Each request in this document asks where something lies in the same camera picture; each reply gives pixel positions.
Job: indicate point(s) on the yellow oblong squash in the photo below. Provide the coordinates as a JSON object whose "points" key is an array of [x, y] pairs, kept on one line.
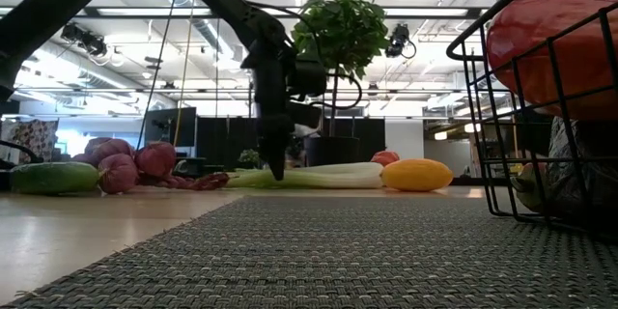
{"points": [[417, 175]]}

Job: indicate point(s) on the grey woven placemat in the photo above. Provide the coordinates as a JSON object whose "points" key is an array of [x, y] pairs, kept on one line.
{"points": [[314, 261]]}

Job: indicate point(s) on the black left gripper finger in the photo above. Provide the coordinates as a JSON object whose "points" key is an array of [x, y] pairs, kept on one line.
{"points": [[276, 145]]}

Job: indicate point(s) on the black monitor screen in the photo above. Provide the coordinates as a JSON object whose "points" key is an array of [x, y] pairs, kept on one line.
{"points": [[169, 128]]}

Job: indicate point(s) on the green white bok choy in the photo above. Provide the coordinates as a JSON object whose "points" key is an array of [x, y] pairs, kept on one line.
{"points": [[328, 176]]}

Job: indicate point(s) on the purple onion bunch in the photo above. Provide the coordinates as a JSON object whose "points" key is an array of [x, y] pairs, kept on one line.
{"points": [[118, 174]]}

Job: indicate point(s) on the green potted plant black pot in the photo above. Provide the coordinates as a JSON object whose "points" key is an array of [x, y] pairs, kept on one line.
{"points": [[347, 24]]}

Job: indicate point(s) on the small potted flowers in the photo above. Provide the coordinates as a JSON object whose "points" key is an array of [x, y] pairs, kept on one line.
{"points": [[248, 158]]}

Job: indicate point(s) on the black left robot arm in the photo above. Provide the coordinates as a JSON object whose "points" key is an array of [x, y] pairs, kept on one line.
{"points": [[48, 5]]}

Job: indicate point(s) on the floral patterned cushion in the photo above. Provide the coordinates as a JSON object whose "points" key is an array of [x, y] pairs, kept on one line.
{"points": [[36, 135]]}

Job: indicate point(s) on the black partition panel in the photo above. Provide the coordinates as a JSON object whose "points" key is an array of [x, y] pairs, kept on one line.
{"points": [[372, 132], [227, 140]]}

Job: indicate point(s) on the green cucumber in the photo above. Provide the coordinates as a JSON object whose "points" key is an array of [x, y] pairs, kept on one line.
{"points": [[53, 178]]}

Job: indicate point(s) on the black ceiling truss device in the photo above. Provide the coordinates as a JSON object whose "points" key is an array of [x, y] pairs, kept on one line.
{"points": [[84, 38]]}

